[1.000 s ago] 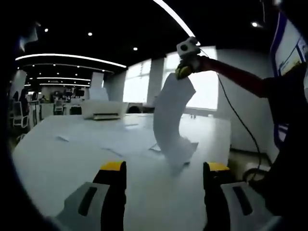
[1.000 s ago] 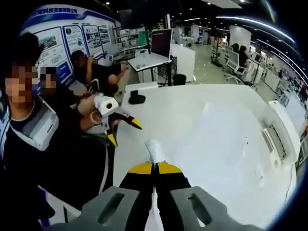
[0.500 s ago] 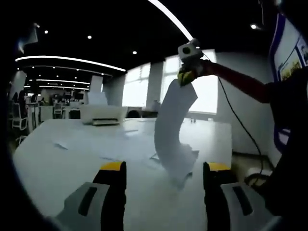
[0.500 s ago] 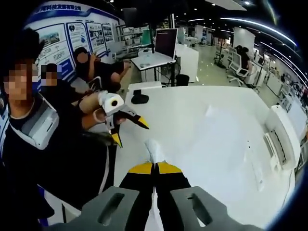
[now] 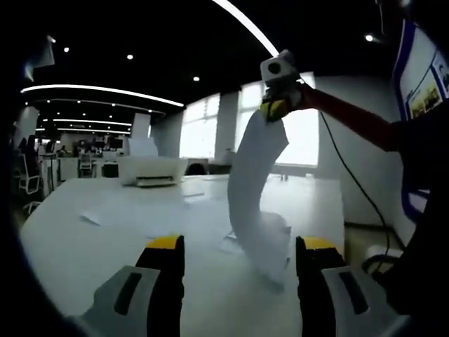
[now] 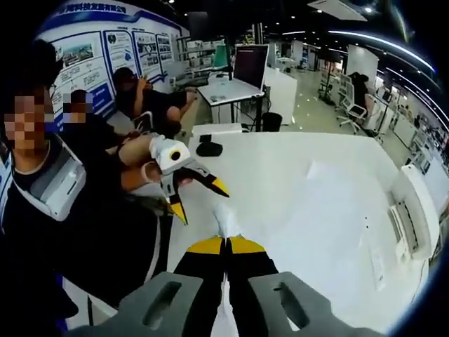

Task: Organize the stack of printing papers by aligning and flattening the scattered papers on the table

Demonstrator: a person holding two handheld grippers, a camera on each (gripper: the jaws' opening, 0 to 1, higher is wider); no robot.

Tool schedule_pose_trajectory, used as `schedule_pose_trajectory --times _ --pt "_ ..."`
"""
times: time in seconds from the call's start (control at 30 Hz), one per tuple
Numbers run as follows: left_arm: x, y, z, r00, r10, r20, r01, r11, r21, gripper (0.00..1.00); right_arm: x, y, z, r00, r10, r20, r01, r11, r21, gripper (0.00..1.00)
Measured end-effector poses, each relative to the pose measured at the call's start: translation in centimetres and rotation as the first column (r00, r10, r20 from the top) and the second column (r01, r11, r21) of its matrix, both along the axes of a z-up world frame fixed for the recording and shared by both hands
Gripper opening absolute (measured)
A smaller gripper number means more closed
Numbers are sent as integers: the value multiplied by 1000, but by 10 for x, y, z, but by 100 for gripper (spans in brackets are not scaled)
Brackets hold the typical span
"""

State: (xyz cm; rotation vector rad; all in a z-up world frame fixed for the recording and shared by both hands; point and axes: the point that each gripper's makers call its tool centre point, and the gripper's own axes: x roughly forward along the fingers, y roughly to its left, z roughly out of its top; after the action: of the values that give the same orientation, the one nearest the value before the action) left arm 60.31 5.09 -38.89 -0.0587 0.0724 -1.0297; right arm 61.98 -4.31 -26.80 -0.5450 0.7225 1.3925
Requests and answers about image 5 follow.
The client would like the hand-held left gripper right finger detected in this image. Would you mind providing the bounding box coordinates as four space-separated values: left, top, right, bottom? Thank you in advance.
295 235 410 337

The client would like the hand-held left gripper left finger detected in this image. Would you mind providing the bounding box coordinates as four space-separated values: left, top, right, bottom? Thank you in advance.
79 234 186 337

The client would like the stack of white printing papers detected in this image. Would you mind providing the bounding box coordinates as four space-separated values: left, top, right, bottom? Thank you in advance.
227 108 292 292

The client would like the single white paper sheet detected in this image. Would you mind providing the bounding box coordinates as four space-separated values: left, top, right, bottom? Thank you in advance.
77 209 116 226

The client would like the long ceiling light strip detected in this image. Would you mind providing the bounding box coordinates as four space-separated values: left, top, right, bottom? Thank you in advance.
212 0 281 57
20 84 185 107

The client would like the white printer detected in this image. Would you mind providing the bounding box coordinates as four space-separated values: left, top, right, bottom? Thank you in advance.
119 136 189 188

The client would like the person's black clothing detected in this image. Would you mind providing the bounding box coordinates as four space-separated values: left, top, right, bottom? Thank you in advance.
384 115 449 317

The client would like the white office chair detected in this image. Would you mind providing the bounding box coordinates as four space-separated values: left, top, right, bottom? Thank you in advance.
15 154 41 194

